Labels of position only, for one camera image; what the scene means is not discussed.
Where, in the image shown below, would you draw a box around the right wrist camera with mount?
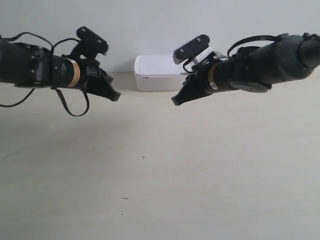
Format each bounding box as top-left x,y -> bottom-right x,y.
172,34 -> 226,74

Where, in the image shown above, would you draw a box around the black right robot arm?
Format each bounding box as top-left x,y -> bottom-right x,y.
171,32 -> 320,106

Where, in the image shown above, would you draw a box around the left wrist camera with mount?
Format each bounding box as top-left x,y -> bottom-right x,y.
70,26 -> 109,61

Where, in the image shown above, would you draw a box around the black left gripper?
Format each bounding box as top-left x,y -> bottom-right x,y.
61,53 -> 122,103

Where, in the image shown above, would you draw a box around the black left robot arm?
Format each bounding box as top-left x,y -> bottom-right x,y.
0,41 -> 121,102

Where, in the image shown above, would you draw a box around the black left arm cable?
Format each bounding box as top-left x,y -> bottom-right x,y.
0,31 -> 91,118

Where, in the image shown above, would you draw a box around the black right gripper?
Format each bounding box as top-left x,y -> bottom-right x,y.
171,58 -> 215,106

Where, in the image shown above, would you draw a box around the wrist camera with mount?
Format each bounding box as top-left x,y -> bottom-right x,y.
172,34 -> 226,74
70,26 -> 109,61

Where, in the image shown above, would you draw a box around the white lidded plastic container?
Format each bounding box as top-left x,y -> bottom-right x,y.
133,54 -> 188,92

